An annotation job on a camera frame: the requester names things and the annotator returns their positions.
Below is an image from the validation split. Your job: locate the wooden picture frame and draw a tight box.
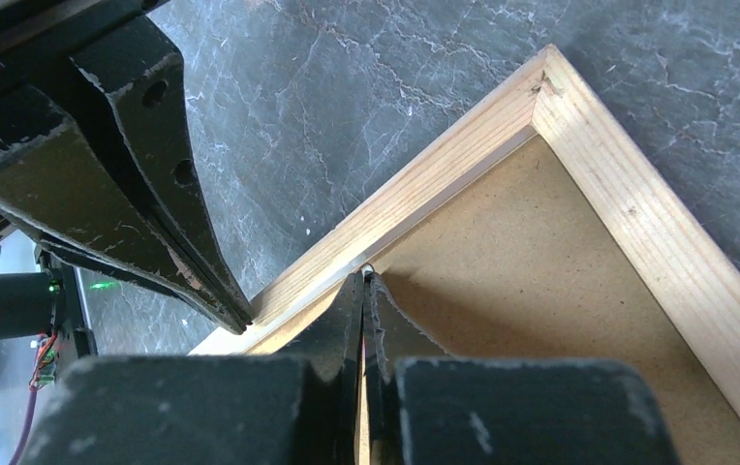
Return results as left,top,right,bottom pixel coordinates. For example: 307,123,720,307
196,46,740,418

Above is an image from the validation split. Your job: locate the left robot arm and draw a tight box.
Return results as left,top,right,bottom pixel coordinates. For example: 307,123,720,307
0,1,254,341

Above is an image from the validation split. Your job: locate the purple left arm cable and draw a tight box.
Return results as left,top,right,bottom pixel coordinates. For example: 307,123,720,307
7,385,41,465

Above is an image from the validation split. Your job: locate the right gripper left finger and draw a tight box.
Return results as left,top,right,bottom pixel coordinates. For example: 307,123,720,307
21,272,364,464

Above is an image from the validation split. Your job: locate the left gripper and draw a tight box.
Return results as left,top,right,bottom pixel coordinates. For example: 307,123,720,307
0,1,253,334

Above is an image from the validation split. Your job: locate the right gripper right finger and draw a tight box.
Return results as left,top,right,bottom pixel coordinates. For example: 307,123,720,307
364,272,680,464

